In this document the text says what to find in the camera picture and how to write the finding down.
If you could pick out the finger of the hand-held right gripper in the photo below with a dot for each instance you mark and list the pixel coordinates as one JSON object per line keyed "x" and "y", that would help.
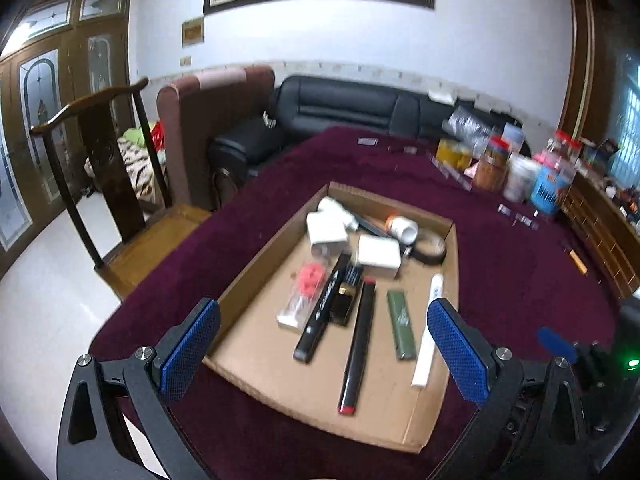
{"x": 555, "y": 340}

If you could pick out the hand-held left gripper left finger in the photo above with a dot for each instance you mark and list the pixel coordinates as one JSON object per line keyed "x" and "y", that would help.
{"x": 192, "y": 345}

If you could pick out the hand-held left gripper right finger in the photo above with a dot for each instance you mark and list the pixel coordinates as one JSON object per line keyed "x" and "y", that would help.
{"x": 457, "y": 350}

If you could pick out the white pen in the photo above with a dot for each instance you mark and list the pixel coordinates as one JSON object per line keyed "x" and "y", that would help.
{"x": 425, "y": 355}

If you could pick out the dark green lighter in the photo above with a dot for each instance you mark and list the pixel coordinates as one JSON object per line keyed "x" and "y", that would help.
{"x": 401, "y": 317}

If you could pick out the shallow cardboard box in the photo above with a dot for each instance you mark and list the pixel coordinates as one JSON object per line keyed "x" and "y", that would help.
{"x": 270, "y": 360}

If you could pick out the black tape roll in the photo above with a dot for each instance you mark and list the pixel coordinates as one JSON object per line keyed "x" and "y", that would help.
{"x": 431, "y": 256}

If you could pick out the black marker red ends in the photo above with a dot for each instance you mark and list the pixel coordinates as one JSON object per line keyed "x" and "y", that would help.
{"x": 357, "y": 345}

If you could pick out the white charger with prongs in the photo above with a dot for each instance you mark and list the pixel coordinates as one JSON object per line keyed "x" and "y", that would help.
{"x": 380, "y": 255}

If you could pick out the clear package red item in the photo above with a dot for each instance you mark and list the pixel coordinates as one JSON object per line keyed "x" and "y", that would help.
{"x": 305, "y": 290}

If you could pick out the black and gold lipstick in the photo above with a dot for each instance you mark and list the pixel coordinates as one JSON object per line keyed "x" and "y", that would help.
{"x": 345, "y": 295}

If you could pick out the white glue bottle orange cap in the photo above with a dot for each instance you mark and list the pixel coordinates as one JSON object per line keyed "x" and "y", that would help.
{"x": 402, "y": 227}

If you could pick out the long black marker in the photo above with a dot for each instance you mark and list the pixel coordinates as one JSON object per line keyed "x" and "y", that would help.
{"x": 322, "y": 310}

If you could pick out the black bar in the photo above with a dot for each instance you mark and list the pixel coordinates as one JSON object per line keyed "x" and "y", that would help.
{"x": 372, "y": 225}

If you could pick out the white charger with port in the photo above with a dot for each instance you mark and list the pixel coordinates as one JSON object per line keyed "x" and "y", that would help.
{"x": 325, "y": 232}

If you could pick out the small white adapter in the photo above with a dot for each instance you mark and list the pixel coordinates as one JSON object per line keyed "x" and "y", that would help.
{"x": 337, "y": 210}

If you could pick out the yellow mechanical pencil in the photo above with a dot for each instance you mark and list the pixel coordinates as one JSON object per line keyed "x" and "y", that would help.
{"x": 579, "y": 262}

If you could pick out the maroon tablecloth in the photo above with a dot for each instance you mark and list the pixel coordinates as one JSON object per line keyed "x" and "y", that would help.
{"x": 500, "y": 270}

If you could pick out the wooden cabinet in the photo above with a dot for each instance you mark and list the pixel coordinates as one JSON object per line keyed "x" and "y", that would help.
{"x": 600, "y": 230}

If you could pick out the clear pencil lead tube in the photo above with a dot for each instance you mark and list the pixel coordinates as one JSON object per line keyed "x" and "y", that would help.
{"x": 522, "y": 219}

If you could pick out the dark wooden chair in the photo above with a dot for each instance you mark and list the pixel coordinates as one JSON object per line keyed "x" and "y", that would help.
{"x": 125, "y": 210}

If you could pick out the clear jar blue label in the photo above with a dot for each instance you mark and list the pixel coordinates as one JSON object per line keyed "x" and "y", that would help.
{"x": 550, "y": 185}

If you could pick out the white plastic jar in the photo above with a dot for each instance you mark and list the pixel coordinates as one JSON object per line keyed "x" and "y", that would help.
{"x": 520, "y": 177}

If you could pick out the thin grey pen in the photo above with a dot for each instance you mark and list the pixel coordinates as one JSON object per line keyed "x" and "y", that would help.
{"x": 460, "y": 180}
{"x": 440, "y": 162}

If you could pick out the jar with pink lid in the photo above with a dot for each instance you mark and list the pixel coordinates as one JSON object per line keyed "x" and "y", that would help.
{"x": 547, "y": 160}

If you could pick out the brown jar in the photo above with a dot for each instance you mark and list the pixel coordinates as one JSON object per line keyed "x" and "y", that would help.
{"x": 491, "y": 170}

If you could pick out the patterned blanket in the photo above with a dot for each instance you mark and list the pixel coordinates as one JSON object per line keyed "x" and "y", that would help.
{"x": 130, "y": 160}

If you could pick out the clear jar red lid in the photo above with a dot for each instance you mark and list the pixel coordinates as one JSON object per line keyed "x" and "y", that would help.
{"x": 565, "y": 142}

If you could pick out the jar with red lid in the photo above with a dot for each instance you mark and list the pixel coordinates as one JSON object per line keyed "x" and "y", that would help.
{"x": 498, "y": 144}

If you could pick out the jar with grey lid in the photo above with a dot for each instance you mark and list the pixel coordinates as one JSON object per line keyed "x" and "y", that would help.
{"x": 512, "y": 135}

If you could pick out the red bag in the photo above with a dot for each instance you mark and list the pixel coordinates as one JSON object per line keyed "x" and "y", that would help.
{"x": 157, "y": 137}

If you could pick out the green cloth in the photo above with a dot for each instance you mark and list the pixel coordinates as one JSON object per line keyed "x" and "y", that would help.
{"x": 132, "y": 135}

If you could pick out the brown armchair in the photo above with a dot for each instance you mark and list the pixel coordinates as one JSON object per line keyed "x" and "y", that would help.
{"x": 200, "y": 125}

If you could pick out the clear plastic bag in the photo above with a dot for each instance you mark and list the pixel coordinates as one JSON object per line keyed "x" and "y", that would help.
{"x": 467, "y": 122}

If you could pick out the window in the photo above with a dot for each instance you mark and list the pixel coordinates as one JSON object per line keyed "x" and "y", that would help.
{"x": 627, "y": 110}

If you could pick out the black leather sofa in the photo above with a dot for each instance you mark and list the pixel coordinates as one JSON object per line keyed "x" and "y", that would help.
{"x": 340, "y": 105}

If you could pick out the wooden glass door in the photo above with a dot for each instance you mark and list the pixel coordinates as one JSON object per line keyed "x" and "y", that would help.
{"x": 50, "y": 110}

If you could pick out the wooden door frame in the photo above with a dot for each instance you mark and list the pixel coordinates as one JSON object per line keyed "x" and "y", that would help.
{"x": 580, "y": 50}

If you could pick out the small wall plaque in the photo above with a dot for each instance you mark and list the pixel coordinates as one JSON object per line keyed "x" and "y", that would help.
{"x": 193, "y": 31}

